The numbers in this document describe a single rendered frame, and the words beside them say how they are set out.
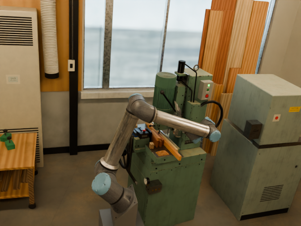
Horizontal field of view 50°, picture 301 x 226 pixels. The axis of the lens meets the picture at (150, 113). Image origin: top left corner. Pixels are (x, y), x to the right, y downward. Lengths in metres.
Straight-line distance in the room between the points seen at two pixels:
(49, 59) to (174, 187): 1.88
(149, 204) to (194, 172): 0.51
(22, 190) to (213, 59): 2.70
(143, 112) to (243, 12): 2.59
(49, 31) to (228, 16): 2.14
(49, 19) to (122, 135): 1.72
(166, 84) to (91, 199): 1.60
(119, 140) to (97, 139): 2.05
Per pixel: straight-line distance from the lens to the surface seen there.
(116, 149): 2.31
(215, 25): 4.14
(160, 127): 2.83
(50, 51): 3.62
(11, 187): 3.55
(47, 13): 3.54
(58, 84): 3.92
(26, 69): 3.56
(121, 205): 2.35
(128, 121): 2.21
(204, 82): 2.71
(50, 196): 3.65
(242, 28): 4.41
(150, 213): 3.11
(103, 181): 2.26
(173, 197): 3.12
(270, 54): 4.90
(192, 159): 2.96
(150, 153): 2.73
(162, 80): 2.61
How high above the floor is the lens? 2.31
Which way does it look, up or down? 24 degrees down
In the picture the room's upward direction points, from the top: 6 degrees clockwise
